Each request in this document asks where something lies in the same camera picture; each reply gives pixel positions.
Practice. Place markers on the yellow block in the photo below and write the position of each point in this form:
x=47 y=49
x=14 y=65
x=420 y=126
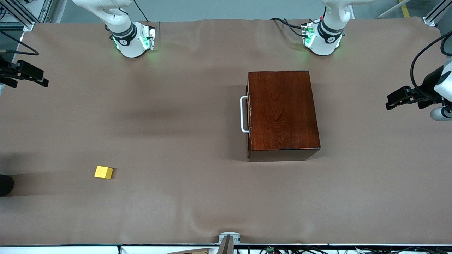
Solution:
x=103 y=172

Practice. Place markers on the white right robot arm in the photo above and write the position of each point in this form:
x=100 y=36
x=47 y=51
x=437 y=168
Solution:
x=130 y=47

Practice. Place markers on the black round object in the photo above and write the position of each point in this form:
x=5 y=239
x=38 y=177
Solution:
x=5 y=185

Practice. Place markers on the dark brown wooden cabinet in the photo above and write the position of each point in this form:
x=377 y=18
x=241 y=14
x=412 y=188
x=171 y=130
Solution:
x=282 y=109

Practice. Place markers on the brown table cloth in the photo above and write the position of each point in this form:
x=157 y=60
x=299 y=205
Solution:
x=176 y=197

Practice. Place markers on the green connector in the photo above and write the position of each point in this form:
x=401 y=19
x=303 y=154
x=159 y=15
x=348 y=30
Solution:
x=270 y=249

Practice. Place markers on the aluminium frame profile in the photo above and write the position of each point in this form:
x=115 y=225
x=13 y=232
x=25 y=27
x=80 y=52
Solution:
x=431 y=20
x=28 y=25

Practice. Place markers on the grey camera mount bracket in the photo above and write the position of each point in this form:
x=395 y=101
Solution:
x=229 y=235

